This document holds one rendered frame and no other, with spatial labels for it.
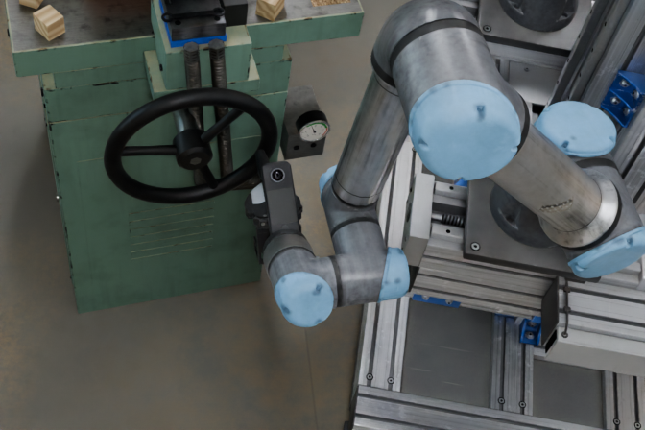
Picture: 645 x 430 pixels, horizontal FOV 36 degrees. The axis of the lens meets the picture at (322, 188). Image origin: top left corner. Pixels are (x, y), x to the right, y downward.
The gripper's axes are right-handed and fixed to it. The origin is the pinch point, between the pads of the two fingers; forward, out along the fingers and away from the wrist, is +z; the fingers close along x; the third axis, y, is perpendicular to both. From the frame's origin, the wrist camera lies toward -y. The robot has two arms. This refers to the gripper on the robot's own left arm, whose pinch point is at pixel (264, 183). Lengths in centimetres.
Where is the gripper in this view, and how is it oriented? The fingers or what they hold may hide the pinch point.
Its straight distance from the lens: 168.3
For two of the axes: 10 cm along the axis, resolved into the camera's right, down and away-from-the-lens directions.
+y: 0.2, 8.9, 4.5
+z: -2.2, -4.4, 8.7
